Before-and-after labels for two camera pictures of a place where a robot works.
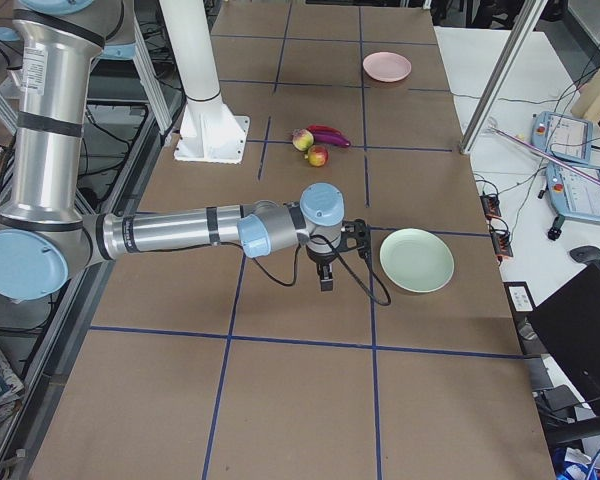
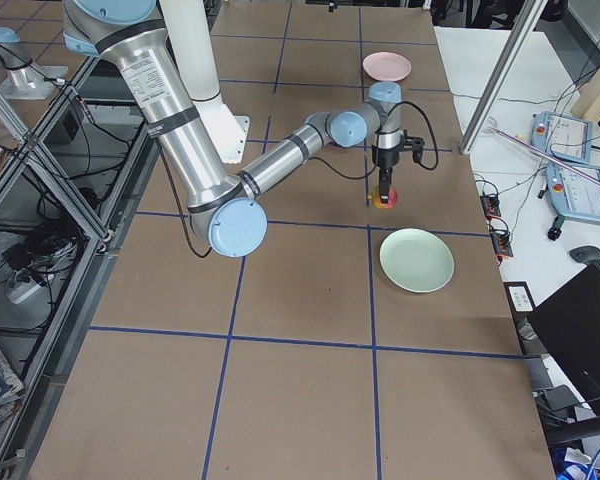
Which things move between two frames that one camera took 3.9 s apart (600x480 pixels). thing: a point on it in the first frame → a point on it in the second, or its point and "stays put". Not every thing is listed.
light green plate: [416, 260] stays put
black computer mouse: [589, 254] stays put
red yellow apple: [317, 155] → [393, 199]
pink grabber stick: [554, 158] stays put
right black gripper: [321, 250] → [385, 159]
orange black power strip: [500, 239] stays put
